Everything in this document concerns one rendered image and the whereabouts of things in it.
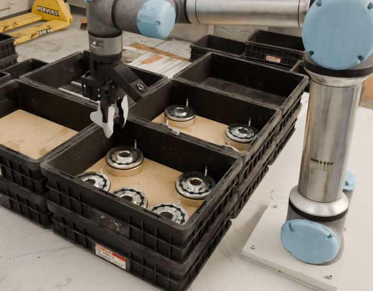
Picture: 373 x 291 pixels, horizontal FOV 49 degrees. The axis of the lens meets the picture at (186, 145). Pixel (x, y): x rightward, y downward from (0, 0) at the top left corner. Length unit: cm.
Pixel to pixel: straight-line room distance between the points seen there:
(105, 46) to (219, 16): 25
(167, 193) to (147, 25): 43
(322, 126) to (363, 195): 67
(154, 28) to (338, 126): 39
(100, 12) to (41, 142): 51
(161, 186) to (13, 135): 50
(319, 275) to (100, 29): 75
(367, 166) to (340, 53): 90
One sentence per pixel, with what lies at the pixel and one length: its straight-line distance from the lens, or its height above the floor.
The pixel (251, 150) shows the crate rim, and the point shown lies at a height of 93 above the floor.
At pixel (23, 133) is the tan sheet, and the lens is 134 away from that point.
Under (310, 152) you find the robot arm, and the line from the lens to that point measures 80.
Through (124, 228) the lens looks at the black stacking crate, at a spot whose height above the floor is 85.
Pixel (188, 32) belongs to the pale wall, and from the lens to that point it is 450.
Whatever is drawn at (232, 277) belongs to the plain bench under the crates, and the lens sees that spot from 106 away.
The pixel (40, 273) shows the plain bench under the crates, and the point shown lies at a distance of 108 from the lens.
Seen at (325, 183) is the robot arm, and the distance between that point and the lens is 82.
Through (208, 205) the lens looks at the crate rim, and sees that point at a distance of 89.
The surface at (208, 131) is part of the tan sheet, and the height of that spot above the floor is 83.
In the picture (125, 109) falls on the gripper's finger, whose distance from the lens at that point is 105.
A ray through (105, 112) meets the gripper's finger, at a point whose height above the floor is 104.
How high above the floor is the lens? 152
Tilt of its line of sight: 34 degrees down
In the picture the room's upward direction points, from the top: 4 degrees clockwise
